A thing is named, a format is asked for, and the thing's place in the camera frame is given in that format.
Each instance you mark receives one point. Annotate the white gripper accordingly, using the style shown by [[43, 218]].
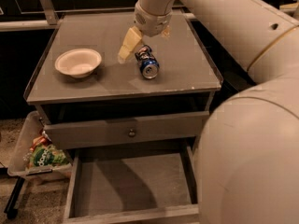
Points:
[[153, 23]]

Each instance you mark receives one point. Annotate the blue pepsi can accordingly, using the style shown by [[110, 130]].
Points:
[[147, 63]]

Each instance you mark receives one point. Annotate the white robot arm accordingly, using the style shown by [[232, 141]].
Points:
[[247, 160]]

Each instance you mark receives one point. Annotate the grey drawer cabinet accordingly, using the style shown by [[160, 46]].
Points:
[[186, 82]]

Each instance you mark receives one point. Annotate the grey top drawer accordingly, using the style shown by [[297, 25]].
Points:
[[115, 131]]

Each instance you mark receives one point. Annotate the round metal drawer knob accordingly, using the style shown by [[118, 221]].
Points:
[[132, 133]]

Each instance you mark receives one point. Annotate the open grey middle drawer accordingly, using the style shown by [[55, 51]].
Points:
[[153, 184]]

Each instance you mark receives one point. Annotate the white paper bowl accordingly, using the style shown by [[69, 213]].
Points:
[[78, 63]]

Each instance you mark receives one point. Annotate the metal railing bar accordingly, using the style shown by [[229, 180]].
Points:
[[19, 15]]

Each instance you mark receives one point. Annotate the orange snack bag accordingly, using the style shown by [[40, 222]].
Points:
[[40, 140]]

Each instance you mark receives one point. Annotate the green snack bag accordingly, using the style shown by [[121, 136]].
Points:
[[47, 155]]

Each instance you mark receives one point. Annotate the clear plastic bin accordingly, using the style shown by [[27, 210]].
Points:
[[18, 163]]

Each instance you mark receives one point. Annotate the black cart leg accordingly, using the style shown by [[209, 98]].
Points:
[[11, 211]]

